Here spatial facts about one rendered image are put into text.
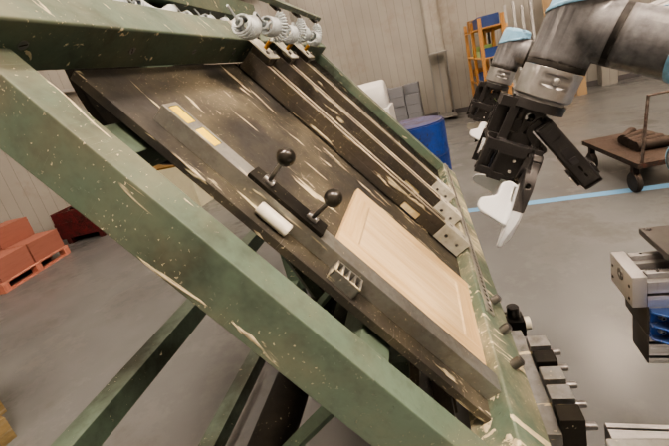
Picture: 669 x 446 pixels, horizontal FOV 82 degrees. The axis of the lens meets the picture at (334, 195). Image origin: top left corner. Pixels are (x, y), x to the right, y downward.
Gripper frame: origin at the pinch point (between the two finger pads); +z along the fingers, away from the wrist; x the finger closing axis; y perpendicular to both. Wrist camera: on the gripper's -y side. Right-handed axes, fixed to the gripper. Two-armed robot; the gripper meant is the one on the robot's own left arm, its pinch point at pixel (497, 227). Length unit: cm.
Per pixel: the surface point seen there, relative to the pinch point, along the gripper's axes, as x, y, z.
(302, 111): -73, 59, 9
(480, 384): -10.7, -14.0, 41.0
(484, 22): -752, -29, -80
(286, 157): -3.7, 38.0, 1.3
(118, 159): 16, 56, 2
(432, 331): -10.8, 0.0, 32.0
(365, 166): -74, 31, 22
